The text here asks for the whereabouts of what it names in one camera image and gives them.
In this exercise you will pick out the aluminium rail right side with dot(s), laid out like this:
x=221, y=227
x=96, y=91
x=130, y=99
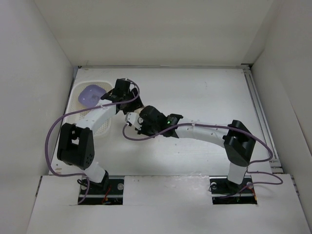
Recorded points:
x=275, y=164

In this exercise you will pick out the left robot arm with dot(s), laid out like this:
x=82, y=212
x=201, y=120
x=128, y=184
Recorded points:
x=76, y=140

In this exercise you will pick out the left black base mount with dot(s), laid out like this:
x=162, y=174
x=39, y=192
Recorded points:
x=112, y=196

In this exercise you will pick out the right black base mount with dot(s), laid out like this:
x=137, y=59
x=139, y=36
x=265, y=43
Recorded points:
x=225, y=192

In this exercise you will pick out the purple panda plate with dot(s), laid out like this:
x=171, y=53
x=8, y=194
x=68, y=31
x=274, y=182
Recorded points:
x=91, y=95

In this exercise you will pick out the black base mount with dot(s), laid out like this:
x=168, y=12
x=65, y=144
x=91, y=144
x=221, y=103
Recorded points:
x=225, y=192
x=112, y=196

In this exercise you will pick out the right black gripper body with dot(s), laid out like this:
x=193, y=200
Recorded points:
x=148, y=130

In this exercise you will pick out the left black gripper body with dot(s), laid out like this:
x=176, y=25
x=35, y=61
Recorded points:
x=132, y=106

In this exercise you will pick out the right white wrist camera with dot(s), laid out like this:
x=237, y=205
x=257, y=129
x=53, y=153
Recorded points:
x=133, y=119

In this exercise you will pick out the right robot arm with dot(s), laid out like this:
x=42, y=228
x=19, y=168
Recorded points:
x=235, y=138

